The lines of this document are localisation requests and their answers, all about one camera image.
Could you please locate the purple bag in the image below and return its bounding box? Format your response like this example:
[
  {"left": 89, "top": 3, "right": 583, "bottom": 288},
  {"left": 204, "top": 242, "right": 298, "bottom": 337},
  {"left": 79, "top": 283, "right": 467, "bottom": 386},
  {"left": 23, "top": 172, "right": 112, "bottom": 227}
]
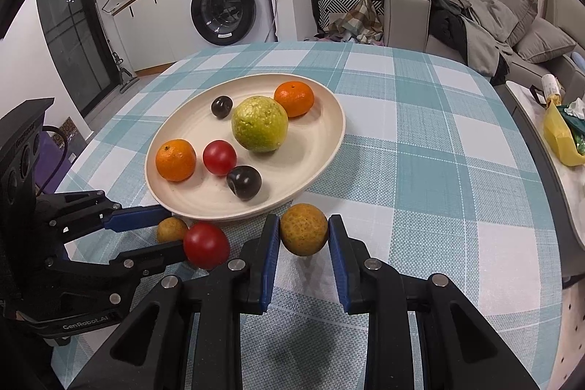
[{"left": 32, "top": 129, "right": 83, "bottom": 194}]

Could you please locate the white tissue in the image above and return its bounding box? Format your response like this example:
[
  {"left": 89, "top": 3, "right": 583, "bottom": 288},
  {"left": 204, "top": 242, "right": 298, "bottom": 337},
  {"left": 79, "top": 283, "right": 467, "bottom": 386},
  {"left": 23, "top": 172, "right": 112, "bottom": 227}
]
[{"left": 563, "top": 98, "right": 585, "bottom": 119}]

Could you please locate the grey sofa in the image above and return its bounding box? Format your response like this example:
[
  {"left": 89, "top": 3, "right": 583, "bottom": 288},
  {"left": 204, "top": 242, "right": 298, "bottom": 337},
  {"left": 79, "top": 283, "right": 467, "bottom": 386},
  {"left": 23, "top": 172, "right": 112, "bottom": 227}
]
[{"left": 383, "top": 0, "right": 585, "bottom": 103}]

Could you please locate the black glass door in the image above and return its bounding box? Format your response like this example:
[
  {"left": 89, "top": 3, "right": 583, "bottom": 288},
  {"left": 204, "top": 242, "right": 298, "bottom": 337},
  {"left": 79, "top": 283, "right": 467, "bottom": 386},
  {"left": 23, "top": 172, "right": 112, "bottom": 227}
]
[{"left": 35, "top": 0, "right": 115, "bottom": 117}]

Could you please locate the grey and black clothing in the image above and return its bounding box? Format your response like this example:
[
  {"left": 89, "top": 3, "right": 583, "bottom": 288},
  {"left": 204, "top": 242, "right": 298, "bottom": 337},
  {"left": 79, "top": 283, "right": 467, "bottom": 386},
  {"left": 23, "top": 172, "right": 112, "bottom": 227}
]
[{"left": 430, "top": 0, "right": 513, "bottom": 87}]

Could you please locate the white kitchen counter cabinet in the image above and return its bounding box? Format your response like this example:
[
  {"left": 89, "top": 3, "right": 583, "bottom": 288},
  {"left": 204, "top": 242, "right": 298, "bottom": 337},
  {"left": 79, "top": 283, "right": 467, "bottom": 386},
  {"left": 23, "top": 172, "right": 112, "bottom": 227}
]
[{"left": 111, "top": 0, "right": 193, "bottom": 75}]

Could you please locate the white side table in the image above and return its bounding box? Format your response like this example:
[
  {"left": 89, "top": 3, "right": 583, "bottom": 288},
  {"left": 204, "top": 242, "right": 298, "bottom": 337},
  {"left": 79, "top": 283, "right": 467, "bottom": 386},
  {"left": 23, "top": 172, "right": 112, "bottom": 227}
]
[{"left": 505, "top": 80, "right": 585, "bottom": 251}]

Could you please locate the small orange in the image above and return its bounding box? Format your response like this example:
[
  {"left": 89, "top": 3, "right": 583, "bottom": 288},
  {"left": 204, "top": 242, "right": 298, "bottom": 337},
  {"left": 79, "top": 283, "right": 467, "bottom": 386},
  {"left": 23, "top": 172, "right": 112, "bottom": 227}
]
[{"left": 155, "top": 139, "right": 197, "bottom": 183}]

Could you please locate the teal checked tablecloth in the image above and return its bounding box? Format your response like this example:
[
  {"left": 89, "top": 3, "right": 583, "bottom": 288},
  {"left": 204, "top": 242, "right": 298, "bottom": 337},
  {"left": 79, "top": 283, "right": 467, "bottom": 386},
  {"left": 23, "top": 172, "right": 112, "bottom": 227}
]
[{"left": 50, "top": 40, "right": 563, "bottom": 390}]

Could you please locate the dark patterned box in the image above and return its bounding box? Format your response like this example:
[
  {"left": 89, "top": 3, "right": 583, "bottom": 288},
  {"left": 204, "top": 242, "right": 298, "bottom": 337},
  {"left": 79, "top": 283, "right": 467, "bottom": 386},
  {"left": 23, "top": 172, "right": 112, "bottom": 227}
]
[{"left": 59, "top": 117, "right": 86, "bottom": 144}]

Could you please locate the plaid cloth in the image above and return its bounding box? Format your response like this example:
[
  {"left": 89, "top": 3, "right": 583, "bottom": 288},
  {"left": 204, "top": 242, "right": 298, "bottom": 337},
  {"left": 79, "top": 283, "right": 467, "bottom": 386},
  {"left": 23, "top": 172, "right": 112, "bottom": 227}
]
[{"left": 328, "top": 0, "right": 385, "bottom": 46}]

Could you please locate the white bottle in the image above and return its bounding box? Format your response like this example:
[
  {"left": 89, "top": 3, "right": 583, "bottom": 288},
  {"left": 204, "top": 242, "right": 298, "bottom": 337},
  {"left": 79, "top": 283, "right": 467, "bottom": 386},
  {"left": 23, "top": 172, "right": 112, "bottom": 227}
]
[{"left": 541, "top": 74, "right": 564, "bottom": 105}]

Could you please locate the cream round plate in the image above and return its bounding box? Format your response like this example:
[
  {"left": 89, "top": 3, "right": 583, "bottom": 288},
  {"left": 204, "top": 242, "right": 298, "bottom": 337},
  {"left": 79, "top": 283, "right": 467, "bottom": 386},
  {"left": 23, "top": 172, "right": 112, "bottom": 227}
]
[{"left": 145, "top": 74, "right": 346, "bottom": 223}]

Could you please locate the large orange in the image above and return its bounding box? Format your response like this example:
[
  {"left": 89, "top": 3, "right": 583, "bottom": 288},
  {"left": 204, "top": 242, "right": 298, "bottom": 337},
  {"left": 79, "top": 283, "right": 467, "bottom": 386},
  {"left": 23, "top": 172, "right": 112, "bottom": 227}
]
[{"left": 273, "top": 82, "right": 316, "bottom": 118}]

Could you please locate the small yellow-brown fruit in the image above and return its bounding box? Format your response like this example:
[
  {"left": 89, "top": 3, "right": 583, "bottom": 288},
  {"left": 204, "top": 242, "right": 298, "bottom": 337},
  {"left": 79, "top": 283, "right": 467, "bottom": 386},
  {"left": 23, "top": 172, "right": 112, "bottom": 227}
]
[{"left": 156, "top": 217, "right": 189, "bottom": 243}]

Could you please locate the speckled brown round fruit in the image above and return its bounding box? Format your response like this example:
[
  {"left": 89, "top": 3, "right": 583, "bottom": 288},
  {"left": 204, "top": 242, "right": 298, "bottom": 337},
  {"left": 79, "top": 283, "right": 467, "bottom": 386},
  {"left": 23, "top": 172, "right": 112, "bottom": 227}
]
[{"left": 279, "top": 203, "right": 329, "bottom": 257}]

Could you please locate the dark plum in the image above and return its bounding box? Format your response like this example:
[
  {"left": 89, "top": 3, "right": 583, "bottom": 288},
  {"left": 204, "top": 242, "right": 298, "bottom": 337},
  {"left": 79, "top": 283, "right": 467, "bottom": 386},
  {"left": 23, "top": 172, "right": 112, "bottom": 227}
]
[
  {"left": 226, "top": 165, "right": 263, "bottom": 202},
  {"left": 211, "top": 95, "right": 234, "bottom": 120}
]

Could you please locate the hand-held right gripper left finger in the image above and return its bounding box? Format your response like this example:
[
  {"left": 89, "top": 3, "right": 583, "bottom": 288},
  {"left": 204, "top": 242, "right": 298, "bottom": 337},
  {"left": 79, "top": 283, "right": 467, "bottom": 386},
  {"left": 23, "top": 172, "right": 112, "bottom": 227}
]
[{"left": 68, "top": 214, "right": 281, "bottom": 390}]

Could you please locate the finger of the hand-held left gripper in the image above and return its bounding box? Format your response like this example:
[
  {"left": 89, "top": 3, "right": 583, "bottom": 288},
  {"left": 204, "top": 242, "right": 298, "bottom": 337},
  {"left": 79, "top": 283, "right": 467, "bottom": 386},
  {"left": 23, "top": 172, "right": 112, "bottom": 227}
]
[
  {"left": 43, "top": 240, "right": 189, "bottom": 297},
  {"left": 37, "top": 190, "right": 173, "bottom": 243}
]

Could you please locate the large green citrus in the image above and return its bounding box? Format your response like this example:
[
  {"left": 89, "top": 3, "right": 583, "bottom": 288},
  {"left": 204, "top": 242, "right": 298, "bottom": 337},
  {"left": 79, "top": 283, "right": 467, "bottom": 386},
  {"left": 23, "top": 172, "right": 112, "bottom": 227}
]
[{"left": 231, "top": 95, "right": 290, "bottom": 154}]

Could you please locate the yellow bag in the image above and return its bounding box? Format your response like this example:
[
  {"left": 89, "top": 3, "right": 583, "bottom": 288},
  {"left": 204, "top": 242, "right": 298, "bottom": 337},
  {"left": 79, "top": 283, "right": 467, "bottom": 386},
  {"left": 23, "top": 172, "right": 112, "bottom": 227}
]
[{"left": 543, "top": 102, "right": 585, "bottom": 167}]

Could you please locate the red tomato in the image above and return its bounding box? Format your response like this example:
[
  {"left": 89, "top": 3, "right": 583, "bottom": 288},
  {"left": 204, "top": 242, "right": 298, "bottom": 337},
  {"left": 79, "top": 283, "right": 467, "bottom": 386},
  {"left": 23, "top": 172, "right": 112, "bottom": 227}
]
[
  {"left": 202, "top": 140, "right": 238, "bottom": 176},
  {"left": 183, "top": 222, "right": 230, "bottom": 271}
]

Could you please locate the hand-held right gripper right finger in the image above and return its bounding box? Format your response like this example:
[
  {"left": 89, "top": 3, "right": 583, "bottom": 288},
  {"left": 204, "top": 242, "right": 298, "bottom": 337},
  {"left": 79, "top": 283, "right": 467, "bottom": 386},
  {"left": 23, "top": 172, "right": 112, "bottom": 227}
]
[{"left": 328, "top": 214, "right": 542, "bottom": 390}]

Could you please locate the black patterned basket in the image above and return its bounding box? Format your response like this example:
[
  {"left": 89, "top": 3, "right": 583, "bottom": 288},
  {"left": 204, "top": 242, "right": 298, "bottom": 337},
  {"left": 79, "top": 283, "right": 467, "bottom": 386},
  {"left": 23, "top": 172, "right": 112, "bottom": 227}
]
[{"left": 310, "top": 0, "right": 385, "bottom": 35}]

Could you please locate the grey cushion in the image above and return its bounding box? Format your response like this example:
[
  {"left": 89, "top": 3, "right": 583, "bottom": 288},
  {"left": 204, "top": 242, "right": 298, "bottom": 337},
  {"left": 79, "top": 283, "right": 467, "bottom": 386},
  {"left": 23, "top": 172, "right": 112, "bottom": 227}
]
[
  {"left": 514, "top": 16, "right": 577, "bottom": 64},
  {"left": 491, "top": 0, "right": 539, "bottom": 48}
]

